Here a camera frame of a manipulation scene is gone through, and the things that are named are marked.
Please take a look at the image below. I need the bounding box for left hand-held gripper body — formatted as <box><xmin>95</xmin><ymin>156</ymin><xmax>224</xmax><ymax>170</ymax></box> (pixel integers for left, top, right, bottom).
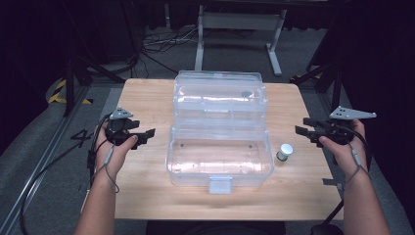
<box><xmin>104</xmin><ymin>106</ymin><xmax>135</xmax><ymax>147</ymax></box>

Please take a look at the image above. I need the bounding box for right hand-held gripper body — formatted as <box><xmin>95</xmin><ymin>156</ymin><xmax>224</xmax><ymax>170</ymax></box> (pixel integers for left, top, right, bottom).
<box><xmin>320</xmin><ymin>105</ymin><xmax>378</xmax><ymax>146</ymax></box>

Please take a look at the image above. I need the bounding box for small white-capped bottle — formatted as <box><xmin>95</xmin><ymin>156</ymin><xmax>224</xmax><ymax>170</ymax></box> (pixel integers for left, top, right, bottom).
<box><xmin>275</xmin><ymin>143</ymin><xmax>294</xmax><ymax>163</ymax></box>

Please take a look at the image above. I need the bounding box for clear plastic storage box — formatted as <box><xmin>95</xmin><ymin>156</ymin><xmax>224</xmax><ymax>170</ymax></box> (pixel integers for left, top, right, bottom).
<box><xmin>165</xmin><ymin>70</ymin><xmax>275</xmax><ymax>196</ymax></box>

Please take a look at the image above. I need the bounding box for person's right hand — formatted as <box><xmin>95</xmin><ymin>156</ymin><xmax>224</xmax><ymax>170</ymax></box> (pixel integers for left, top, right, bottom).
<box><xmin>318</xmin><ymin>118</ymin><xmax>370</xmax><ymax>181</ymax></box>

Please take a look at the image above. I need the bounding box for person's left hand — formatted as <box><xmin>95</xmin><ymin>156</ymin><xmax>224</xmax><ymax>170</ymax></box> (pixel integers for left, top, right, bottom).
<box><xmin>94</xmin><ymin>124</ymin><xmax>139</xmax><ymax>186</ymax></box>

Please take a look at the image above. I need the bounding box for black floor tape mark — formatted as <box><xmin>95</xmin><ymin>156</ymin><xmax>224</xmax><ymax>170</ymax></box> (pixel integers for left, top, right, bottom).
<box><xmin>69</xmin><ymin>128</ymin><xmax>95</xmax><ymax>149</ymax></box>

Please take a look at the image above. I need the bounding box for black tripod stand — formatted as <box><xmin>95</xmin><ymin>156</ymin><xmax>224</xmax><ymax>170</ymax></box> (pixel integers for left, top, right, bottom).
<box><xmin>289</xmin><ymin>62</ymin><xmax>345</xmax><ymax>115</ymax></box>
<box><xmin>48</xmin><ymin>55</ymin><xmax>126</xmax><ymax>118</ymax></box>

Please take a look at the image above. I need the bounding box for yellow black floor tape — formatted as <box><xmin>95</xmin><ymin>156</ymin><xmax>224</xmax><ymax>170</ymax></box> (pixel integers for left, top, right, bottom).
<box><xmin>48</xmin><ymin>78</ymin><xmax>94</xmax><ymax>106</ymax></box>

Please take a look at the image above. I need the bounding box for person's dark clothed lap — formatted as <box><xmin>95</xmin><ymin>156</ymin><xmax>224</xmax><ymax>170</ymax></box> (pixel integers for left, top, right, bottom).
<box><xmin>145</xmin><ymin>220</ymin><xmax>287</xmax><ymax>235</ymax></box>

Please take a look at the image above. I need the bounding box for left grey wrist strap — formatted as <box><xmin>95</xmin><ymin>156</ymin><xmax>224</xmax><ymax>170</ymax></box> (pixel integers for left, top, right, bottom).
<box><xmin>92</xmin><ymin>143</ymin><xmax>121</xmax><ymax>194</ymax></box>

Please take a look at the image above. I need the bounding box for grey wrist strap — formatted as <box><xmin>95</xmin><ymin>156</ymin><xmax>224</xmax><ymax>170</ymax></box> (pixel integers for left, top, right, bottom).
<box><xmin>92</xmin><ymin>143</ymin><xmax>121</xmax><ymax>194</ymax></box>
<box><xmin>344</xmin><ymin>141</ymin><xmax>370</xmax><ymax>185</ymax></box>

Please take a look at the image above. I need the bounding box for right grey wrist strap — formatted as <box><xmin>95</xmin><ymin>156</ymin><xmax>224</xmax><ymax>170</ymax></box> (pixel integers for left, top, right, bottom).
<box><xmin>344</xmin><ymin>141</ymin><xmax>370</xmax><ymax>185</ymax></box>

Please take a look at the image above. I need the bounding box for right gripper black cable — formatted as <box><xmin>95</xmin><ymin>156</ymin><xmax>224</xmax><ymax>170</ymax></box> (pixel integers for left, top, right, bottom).
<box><xmin>317</xmin><ymin>121</ymin><xmax>374</xmax><ymax>235</ymax></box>

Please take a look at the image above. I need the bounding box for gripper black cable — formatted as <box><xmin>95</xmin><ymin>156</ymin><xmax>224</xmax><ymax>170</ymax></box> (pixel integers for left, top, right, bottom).
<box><xmin>19</xmin><ymin>112</ymin><xmax>114</xmax><ymax>235</ymax></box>
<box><xmin>317</xmin><ymin>121</ymin><xmax>374</xmax><ymax>235</ymax></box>

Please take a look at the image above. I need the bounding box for bundle of floor cables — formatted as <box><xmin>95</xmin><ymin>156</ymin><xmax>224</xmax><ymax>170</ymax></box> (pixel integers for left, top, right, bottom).
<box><xmin>140</xmin><ymin>27</ymin><xmax>201</xmax><ymax>81</ymax></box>

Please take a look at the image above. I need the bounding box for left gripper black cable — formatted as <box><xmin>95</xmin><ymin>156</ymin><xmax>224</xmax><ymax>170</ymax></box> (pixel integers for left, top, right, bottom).
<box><xmin>19</xmin><ymin>112</ymin><xmax>114</xmax><ymax>235</ymax></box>

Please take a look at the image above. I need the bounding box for grey metal stand frame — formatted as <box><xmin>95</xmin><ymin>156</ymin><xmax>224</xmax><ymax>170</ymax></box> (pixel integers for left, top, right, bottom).
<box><xmin>194</xmin><ymin>4</ymin><xmax>288</xmax><ymax>77</ymax></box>

